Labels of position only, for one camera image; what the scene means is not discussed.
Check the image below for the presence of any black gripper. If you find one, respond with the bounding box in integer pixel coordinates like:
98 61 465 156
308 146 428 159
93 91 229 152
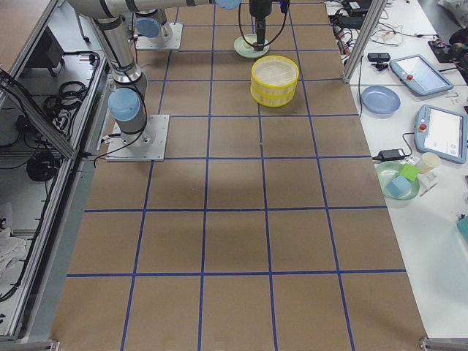
249 0 272 51

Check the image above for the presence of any yellow top steamer layer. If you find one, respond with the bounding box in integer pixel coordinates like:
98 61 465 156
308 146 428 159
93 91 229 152
251 55 299 95

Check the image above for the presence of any yellow steamer layer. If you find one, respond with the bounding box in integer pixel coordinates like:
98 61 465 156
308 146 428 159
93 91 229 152
250 86 295 107
251 55 299 95

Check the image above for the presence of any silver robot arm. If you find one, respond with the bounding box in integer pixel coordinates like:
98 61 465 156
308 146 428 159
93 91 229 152
70 1 211 146
136 1 282 58

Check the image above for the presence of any yellow bottom steamer layer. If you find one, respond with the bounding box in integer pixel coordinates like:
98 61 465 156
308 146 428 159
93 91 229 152
250 86 295 107

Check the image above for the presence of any light green plate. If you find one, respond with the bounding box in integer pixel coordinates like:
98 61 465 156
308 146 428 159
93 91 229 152
233 34 270 59

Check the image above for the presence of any black webcam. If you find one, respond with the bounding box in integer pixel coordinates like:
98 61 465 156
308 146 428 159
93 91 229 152
367 53 390 72

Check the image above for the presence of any blue plate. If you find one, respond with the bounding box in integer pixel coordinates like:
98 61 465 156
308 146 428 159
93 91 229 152
361 86 401 115

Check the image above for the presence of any upper teach pendant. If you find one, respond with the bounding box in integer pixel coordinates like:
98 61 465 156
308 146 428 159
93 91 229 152
389 54 453 96

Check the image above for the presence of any teach pendant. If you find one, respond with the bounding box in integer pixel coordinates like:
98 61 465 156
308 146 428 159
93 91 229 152
414 105 467 164
389 54 453 96

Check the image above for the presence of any black power adapter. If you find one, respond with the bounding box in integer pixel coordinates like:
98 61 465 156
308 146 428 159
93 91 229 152
372 148 407 162

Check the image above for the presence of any green bowl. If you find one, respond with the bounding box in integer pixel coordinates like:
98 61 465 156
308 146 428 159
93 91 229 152
376 161 420 200

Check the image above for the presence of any lower teach pendant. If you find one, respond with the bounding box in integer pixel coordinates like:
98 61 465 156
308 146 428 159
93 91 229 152
414 105 467 164

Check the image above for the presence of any green foam cube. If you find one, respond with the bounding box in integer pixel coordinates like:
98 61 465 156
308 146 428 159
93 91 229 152
399 163 420 181

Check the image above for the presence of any blue foam cube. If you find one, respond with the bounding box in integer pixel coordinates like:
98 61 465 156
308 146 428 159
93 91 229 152
385 175 412 199

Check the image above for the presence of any cream paper cup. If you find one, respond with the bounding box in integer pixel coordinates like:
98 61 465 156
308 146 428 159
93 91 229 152
416 152 441 173

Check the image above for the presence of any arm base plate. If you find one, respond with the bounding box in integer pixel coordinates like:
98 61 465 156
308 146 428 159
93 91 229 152
136 22 184 51
105 115 170 162

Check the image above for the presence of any aluminium frame post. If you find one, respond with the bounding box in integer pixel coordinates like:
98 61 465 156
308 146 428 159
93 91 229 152
342 0 386 83

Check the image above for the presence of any aluminium side frame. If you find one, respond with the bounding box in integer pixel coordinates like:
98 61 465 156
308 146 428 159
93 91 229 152
1 1 108 350

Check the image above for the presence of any black coiled cable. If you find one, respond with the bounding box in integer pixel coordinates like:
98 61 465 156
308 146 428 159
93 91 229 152
26 151 59 183

